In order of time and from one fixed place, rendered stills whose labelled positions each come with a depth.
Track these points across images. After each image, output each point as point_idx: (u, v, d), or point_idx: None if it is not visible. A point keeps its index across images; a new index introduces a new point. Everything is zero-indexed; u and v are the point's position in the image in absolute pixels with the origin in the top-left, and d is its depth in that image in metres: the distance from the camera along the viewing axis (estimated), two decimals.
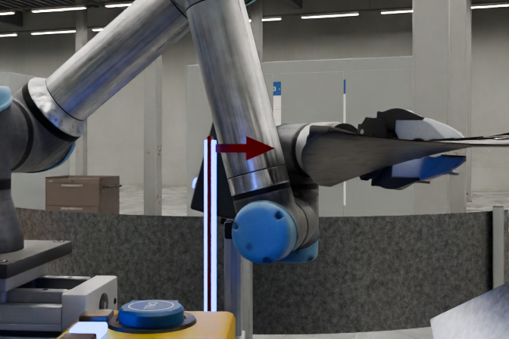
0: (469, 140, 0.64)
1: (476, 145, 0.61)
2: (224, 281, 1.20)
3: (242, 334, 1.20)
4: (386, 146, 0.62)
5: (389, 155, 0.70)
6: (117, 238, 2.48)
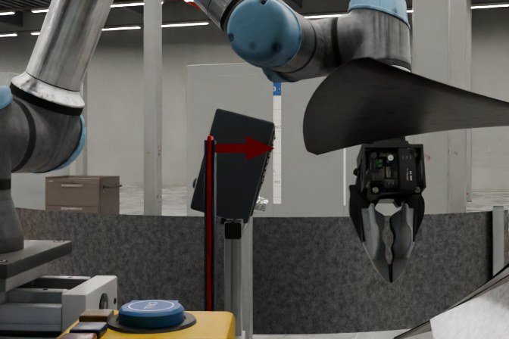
0: (508, 267, 0.76)
1: (495, 284, 0.73)
2: (224, 281, 1.20)
3: (242, 334, 1.20)
4: None
5: (493, 289, 0.84)
6: (117, 238, 2.48)
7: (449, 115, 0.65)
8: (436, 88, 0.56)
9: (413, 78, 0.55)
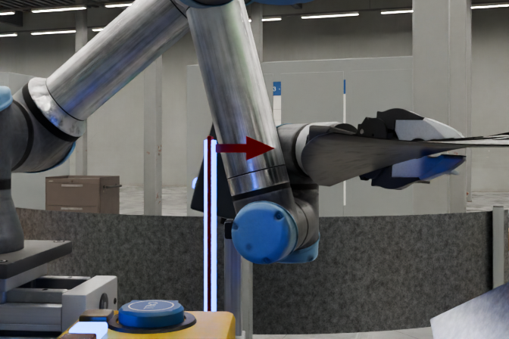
0: None
1: None
2: (224, 281, 1.20)
3: (242, 334, 1.20)
4: None
5: None
6: (117, 238, 2.48)
7: (438, 148, 0.68)
8: (407, 144, 0.60)
9: (382, 141, 0.59)
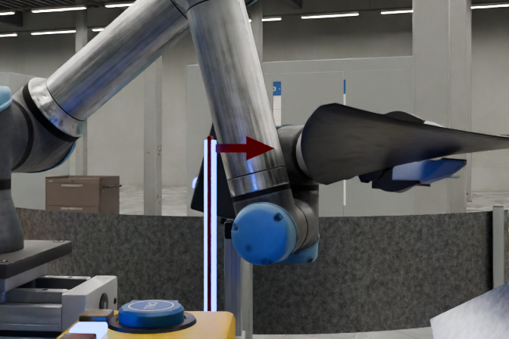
0: None
1: None
2: (224, 281, 1.20)
3: (242, 334, 1.20)
4: None
5: None
6: (117, 238, 2.48)
7: (438, 144, 0.68)
8: (407, 125, 0.60)
9: (382, 118, 0.59)
